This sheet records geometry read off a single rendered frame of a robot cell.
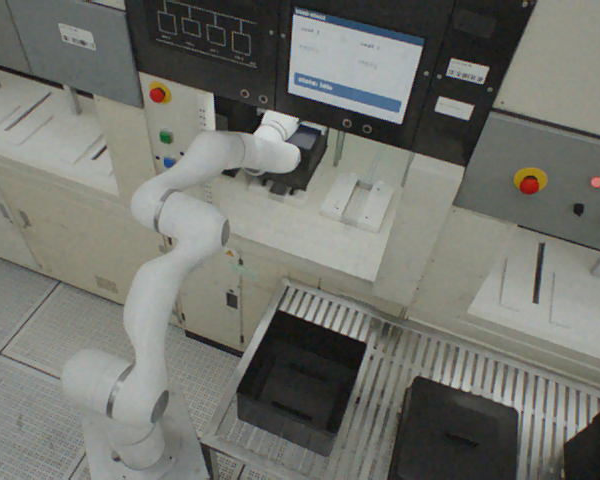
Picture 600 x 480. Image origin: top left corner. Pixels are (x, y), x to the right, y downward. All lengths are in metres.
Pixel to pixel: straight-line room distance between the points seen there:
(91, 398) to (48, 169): 1.13
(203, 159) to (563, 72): 0.73
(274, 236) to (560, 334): 0.92
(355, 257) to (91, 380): 0.93
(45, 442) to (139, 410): 1.35
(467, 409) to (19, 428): 1.77
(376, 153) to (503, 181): 0.89
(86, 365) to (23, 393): 1.42
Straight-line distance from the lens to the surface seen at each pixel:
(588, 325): 1.88
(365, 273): 1.73
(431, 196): 1.34
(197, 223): 1.13
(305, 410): 1.58
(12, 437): 2.56
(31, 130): 2.32
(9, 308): 2.88
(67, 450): 2.46
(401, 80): 1.23
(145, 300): 1.16
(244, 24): 1.30
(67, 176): 2.10
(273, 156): 1.42
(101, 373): 1.20
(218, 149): 1.18
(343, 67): 1.25
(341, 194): 1.90
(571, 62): 1.19
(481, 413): 1.60
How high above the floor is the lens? 2.23
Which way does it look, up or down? 50 degrees down
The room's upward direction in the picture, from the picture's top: 5 degrees clockwise
